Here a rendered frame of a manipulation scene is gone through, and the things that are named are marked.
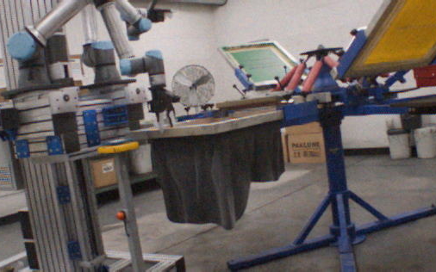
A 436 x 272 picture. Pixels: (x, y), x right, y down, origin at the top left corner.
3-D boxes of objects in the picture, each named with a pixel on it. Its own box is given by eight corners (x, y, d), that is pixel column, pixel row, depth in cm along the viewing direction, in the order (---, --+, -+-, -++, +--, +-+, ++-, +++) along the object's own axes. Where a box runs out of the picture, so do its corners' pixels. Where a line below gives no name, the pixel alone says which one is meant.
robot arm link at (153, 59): (142, 52, 202) (161, 50, 204) (146, 77, 203) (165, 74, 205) (143, 50, 194) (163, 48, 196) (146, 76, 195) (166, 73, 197)
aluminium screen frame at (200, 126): (214, 133, 179) (213, 124, 179) (126, 139, 219) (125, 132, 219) (316, 110, 237) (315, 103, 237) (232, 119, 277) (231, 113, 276)
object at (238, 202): (233, 228, 195) (220, 131, 192) (227, 228, 198) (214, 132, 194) (293, 200, 229) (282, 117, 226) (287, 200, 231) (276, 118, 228)
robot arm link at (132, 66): (121, 77, 204) (145, 75, 206) (121, 76, 193) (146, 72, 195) (118, 60, 203) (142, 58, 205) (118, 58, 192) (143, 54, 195)
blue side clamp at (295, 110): (286, 120, 214) (283, 105, 214) (277, 121, 218) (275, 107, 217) (318, 113, 236) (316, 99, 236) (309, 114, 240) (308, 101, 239)
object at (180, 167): (231, 231, 194) (216, 132, 190) (162, 223, 224) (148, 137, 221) (235, 229, 196) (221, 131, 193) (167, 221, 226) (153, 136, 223)
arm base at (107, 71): (88, 85, 242) (85, 66, 241) (107, 83, 255) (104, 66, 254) (109, 81, 235) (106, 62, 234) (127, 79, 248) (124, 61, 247)
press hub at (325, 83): (357, 251, 285) (332, 39, 275) (305, 245, 312) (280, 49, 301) (380, 232, 314) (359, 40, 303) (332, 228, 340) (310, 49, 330)
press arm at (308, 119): (206, 149, 213) (204, 137, 213) (197, 150, 217) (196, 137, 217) (333, 116, 304) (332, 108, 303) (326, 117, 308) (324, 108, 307)
